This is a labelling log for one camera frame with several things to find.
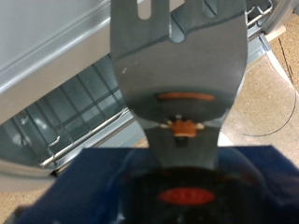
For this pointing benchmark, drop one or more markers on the blue small object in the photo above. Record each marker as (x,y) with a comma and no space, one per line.
(180,62)

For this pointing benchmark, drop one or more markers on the silver toaster oven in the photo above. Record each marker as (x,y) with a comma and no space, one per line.
(46,46)

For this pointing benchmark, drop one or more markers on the slotted wooden block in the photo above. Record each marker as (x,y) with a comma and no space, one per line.
(275,32)

